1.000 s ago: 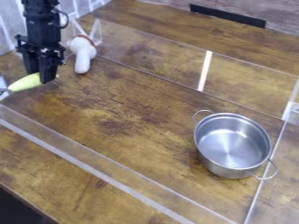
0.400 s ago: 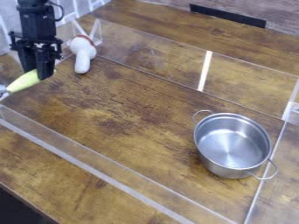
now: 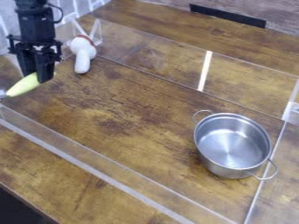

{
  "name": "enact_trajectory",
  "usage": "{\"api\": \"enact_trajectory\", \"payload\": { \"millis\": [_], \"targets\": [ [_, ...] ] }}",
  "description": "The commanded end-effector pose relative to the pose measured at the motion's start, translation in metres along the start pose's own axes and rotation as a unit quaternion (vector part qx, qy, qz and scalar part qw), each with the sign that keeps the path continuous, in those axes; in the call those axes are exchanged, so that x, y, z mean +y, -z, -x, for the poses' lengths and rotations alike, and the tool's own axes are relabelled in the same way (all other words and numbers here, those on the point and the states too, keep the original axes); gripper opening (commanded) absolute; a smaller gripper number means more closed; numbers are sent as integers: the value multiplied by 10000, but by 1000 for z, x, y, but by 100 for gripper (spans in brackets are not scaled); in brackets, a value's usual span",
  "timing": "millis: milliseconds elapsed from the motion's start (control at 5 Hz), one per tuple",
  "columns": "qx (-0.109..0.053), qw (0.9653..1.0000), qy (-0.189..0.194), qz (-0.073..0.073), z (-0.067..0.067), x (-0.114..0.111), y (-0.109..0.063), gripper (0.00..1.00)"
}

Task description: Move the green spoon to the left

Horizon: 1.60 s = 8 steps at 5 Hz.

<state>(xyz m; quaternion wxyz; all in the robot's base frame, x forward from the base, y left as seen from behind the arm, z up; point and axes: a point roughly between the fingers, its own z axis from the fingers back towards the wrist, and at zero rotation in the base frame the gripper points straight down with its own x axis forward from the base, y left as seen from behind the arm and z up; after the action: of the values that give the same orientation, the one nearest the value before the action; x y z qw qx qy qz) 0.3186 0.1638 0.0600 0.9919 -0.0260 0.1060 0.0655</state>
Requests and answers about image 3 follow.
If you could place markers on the black bar on table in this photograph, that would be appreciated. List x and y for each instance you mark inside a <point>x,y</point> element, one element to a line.
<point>228,16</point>

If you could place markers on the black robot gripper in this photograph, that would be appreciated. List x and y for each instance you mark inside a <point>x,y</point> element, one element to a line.
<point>36,46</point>

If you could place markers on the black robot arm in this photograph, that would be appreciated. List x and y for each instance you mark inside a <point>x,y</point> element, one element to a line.
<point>29,3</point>

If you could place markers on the stainless steel pot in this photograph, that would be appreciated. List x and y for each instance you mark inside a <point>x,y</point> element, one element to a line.
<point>233,146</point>

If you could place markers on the white toy mushroom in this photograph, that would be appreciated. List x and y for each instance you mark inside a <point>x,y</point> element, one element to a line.
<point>83,48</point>

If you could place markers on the clear acrylic triangle stand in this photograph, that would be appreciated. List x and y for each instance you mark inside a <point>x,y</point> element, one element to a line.
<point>93,35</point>

